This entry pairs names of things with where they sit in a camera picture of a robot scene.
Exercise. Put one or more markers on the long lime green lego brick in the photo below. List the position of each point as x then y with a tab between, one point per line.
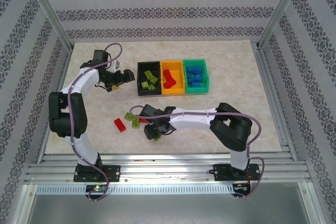
135	122
148	74
157	139

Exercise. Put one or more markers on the black plastic bin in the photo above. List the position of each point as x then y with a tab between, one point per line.
141	74

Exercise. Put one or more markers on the small lime green lego brick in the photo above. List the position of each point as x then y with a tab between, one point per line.
144	84
154	80
151	87
128	116

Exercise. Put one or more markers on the red lego brick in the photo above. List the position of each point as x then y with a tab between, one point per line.
167	85
143	120
166	74
120	125
172	81

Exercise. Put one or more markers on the yellow plastic bin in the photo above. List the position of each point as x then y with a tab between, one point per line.
177	74

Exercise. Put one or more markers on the green plastic bin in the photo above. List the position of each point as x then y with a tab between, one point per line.
197	90

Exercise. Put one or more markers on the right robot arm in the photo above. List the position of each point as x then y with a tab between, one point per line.
194	119

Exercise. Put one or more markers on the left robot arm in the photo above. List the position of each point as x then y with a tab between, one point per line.
81	82

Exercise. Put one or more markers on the grey metal shelf panel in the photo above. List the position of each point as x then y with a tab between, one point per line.
168	209

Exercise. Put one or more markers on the small circuit board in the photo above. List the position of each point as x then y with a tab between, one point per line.
97	188
241	187

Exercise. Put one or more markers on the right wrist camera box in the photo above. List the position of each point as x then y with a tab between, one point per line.
149	111

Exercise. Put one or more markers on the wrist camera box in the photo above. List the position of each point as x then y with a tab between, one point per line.
149	111
101	55

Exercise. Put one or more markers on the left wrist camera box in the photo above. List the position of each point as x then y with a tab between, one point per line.
101	55

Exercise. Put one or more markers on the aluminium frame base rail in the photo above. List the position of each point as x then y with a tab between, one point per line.
168	170

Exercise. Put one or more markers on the aluminium side rail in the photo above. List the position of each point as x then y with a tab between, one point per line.
267	77
63	69

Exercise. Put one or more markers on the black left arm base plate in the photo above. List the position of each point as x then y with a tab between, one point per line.
113	172

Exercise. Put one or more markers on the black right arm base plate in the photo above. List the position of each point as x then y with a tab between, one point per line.
223	172

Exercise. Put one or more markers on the aluminium frame post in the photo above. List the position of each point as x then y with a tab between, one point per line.
48	9
281	9

